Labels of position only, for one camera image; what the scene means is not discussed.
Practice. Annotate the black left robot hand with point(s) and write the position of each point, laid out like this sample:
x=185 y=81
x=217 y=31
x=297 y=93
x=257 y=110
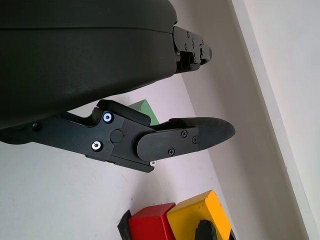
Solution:
x=75 y=62

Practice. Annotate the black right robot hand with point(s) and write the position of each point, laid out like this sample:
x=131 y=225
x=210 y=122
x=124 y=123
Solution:
x=206 y=230

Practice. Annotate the yellow block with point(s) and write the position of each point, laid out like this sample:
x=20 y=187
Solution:
x=195 y=207

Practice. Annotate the red block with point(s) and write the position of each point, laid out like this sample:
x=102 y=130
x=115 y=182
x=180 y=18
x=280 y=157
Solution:
x=150 y=222

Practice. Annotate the green block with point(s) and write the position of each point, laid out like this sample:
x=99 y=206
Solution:
x=147 y=111

